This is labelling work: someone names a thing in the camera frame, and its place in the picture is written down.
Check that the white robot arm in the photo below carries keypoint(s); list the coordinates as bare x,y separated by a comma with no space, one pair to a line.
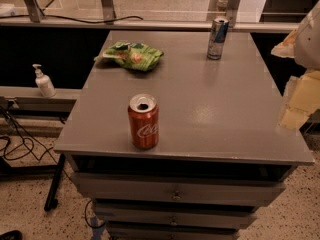
303,43

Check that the green rice chip bag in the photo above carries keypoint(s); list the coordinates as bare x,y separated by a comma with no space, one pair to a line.
132,56

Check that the blue silver energy drink can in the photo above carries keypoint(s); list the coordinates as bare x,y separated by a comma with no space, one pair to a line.
217,37

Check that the black stand leg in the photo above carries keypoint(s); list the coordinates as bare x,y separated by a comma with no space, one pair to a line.
51,201

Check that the metal window frame rail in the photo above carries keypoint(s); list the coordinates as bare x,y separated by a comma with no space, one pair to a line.
244,15

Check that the grey drawer cabinet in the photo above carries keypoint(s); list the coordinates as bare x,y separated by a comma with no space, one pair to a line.
221,153

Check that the white pump dispenser bottle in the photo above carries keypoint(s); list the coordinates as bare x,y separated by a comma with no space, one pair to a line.
43,82

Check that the red cola can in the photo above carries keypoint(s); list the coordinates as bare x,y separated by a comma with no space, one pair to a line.
143,113

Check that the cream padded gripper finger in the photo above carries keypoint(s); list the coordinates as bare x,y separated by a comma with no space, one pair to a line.
301,99

